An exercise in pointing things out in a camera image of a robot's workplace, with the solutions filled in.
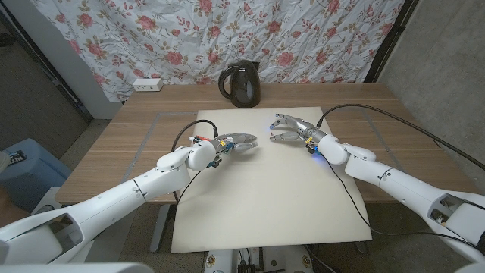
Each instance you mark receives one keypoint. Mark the cream paper mat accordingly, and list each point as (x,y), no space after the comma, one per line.
(269,197)

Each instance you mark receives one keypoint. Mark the blue plastic bin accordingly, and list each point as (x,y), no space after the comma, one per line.
(30,174)

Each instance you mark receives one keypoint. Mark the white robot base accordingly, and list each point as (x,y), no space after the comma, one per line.
(280,261)

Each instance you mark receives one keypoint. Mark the grey metal table leg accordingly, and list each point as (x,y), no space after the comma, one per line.
(159,227)

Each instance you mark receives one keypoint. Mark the floral backdrop cloth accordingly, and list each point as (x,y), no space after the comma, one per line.
(227,34)

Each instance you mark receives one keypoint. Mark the black backdrop stand pole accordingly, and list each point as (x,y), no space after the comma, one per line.
(390,41)
(49,68)

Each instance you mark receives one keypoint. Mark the brown wooden furniture piece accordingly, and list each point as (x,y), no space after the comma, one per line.
(15,208)

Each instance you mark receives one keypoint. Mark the white power strip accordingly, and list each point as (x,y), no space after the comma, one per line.
(148,84)

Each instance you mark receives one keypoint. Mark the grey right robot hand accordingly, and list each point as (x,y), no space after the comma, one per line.
(303,129)

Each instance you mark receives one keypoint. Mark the black electric kettle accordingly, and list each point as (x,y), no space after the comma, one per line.
(244,87)

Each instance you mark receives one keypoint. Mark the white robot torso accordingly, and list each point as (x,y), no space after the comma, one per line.
(76,268)

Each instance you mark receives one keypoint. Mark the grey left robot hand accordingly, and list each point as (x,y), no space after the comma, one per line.
(240,142)

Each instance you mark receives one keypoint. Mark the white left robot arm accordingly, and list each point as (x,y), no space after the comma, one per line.
(110,204)

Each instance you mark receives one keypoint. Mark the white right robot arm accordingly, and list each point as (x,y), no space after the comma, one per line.
(401,186)

